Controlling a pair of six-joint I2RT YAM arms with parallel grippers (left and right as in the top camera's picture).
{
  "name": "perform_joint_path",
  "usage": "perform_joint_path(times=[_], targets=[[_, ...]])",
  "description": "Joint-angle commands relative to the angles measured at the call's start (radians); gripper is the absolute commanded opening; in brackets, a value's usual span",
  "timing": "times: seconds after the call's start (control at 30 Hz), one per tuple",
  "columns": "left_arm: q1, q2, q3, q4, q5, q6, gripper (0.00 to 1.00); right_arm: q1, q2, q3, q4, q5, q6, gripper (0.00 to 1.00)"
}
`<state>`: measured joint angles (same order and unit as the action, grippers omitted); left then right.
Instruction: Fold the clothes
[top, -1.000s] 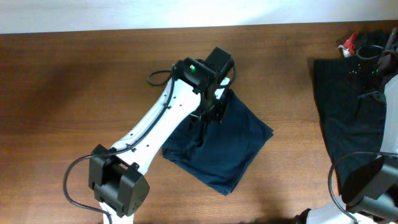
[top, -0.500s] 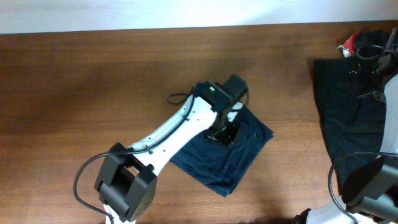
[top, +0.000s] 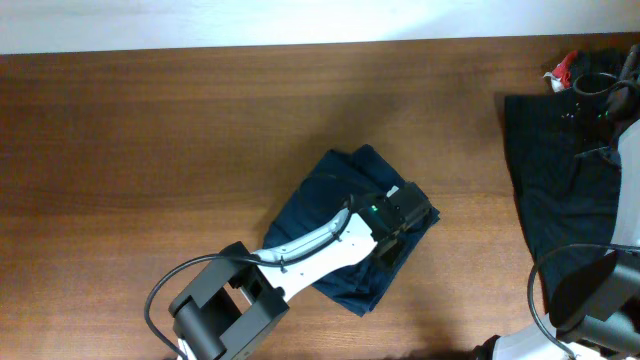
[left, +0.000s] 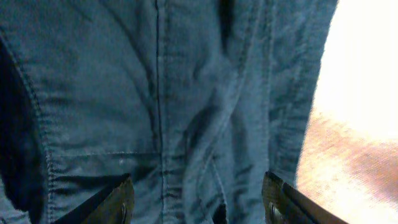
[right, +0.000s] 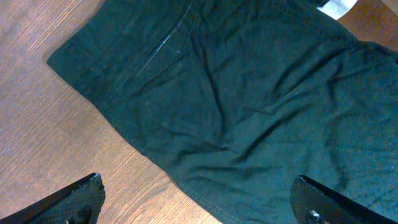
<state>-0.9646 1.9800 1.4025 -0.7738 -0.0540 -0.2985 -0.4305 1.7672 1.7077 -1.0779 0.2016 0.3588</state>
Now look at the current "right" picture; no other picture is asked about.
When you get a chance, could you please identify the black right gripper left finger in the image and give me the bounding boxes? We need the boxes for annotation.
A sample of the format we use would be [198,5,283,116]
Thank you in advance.
[1,173,106,224]

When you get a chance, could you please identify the red and white cloth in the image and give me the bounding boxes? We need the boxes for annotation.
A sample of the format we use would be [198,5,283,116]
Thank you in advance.
[317,0,358,21]

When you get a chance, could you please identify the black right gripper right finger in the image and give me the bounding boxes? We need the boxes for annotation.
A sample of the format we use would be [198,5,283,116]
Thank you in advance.
[290,175,397,224]

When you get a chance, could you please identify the dark blue shorts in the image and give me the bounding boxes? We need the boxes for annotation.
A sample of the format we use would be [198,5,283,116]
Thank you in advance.
[47,0,397,223]

